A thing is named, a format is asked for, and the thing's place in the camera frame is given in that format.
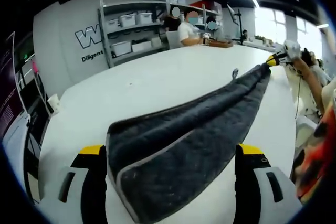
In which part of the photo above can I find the grey towel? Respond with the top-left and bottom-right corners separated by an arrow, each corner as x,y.
106,62 -> 272,223

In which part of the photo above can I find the brown wooden tray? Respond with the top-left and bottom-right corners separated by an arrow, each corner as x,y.
208,39 -> 234,49

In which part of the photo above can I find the white paper cup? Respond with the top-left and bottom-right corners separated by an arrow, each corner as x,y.
47,94 -> 62,114

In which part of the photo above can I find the grey laptop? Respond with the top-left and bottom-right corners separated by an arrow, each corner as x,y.
165,30 -> 182,49

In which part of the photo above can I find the large display screen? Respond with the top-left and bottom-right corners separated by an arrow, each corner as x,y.
0,31 -> 27,137

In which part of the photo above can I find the grey metal shelf unit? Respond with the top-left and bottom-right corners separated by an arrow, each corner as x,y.
97,0 -> 224,69

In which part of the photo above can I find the large white storage box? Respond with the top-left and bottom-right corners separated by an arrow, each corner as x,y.
111,41 -> 131,57

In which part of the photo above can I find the thin gripper cable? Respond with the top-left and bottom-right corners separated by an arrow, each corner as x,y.
293,77 -> 302,120

